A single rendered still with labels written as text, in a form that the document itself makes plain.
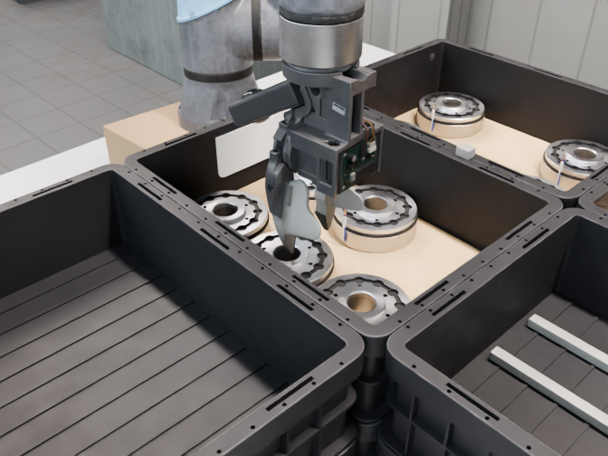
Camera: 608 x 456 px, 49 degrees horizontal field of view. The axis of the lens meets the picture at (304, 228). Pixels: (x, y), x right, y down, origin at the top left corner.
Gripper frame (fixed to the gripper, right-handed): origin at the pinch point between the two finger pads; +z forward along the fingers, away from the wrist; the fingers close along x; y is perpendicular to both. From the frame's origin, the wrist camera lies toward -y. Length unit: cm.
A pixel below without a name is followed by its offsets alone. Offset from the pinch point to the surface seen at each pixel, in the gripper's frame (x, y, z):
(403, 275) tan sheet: 6.3, 9.6, 5.2
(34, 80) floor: 93, -267, 89
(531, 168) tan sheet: 37.9, 8.9, 5.2
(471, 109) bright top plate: 42.6, -4.2, 2.0
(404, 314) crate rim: -8.3, 19.1, -4.8
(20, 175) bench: -4, -65, 18
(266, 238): -2.0, -4.0, 2.3
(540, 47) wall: 220, -69, 57
